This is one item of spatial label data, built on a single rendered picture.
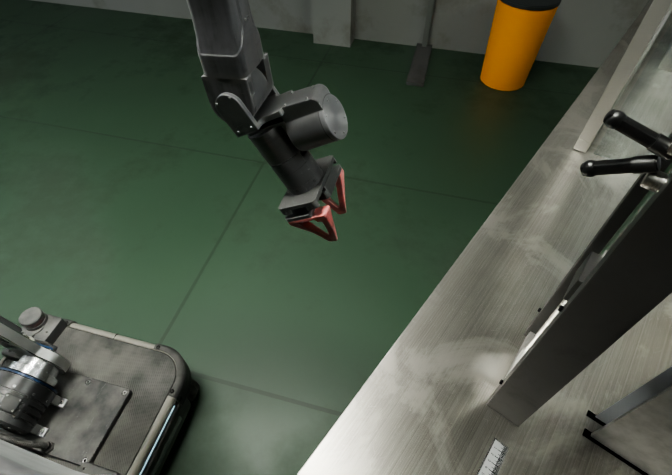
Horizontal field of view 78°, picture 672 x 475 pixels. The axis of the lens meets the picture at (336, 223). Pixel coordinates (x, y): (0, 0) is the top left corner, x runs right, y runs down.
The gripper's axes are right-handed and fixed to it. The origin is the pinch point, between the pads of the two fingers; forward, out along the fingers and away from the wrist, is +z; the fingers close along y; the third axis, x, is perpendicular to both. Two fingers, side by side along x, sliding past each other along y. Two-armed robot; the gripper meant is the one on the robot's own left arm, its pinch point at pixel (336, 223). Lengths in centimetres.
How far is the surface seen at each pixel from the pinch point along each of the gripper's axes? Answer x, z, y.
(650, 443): -35.9, 28.8, -19.1
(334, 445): 1.1, 16.2, -27.7
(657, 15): -51, 9, 50
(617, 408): -33.0, 29.5, -14.8
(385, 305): 44, 95, 49
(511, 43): -11, 88, 234
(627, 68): -45, 18, 50
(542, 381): -26.1, 15.1, -17.9
